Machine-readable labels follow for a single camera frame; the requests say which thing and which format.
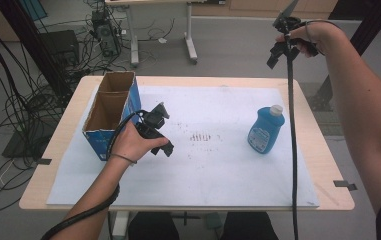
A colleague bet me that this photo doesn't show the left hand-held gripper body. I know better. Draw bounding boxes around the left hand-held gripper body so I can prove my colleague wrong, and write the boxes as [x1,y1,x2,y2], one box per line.
[135,101,171,149]

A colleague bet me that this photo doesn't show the black metal stand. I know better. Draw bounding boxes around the black metal stand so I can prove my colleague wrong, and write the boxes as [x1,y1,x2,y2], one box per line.
[0,0,74,99]
[311,0,381,112]

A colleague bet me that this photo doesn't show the white table sheet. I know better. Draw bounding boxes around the white table sheet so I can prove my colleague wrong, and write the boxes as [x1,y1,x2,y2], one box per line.
[46,85,320,209]

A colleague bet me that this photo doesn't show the tangle of black floor cables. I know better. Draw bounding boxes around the tangle of black floor cables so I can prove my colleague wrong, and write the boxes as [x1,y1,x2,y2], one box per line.
[0,0,136,214]

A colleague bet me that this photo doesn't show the white desk with legs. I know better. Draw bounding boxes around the white desk with legs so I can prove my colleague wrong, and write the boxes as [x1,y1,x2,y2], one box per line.
[105,0,200,67]

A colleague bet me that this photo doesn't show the teal board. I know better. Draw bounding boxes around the teal board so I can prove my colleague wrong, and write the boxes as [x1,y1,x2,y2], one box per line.
[18,0,48,22]

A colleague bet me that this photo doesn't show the person's right hand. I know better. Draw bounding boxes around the person's right hand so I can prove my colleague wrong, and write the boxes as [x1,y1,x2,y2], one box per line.
[275,20,346,59]

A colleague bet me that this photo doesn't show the person's legs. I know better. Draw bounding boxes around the person's legs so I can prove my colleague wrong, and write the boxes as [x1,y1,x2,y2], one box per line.
[127,210,280,240]

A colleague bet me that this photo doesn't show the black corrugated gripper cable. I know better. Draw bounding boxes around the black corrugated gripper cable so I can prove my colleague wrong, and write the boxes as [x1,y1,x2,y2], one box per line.
[40,109,146,240]

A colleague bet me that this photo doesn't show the person's left hand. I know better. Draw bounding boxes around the person's left hand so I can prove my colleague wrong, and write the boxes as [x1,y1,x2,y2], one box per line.
[110,119,171,164]

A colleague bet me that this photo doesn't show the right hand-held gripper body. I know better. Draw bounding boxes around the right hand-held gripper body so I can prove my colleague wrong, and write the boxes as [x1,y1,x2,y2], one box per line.
[270,0,320,58]

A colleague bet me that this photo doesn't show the black smooth gripper cable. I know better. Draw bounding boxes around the black smooth gripper cable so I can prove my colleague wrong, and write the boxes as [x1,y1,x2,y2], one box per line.
[286,46,300,240]

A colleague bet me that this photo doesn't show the blue bottle with white cap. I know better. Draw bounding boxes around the blue bottle with white cap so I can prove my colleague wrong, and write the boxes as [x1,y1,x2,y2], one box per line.
[247,104,286,155]

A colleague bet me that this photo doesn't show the wooden cabinet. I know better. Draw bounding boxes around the wooden cabinet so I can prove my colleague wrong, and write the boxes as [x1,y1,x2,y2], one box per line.
[191,0,340,20]

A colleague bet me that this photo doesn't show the white table leg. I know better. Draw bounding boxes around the white table leg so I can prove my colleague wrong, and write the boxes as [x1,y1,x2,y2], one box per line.
[108,210,132,240]

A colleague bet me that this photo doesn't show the black computer tower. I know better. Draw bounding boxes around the black computer tower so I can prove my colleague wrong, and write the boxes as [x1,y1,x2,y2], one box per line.
[90,9,123,58]

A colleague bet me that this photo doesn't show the blue cardboard box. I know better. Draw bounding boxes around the blue cardboard box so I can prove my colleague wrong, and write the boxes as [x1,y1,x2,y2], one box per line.
[82,70,143,162]

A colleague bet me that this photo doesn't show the black equipment case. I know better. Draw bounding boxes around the black equipment case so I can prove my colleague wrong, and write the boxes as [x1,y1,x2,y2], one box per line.
[39,29,81,68]

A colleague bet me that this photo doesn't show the grey floor mat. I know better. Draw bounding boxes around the grey floor mat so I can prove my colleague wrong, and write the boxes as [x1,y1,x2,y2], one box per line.
[299,81,339,136]

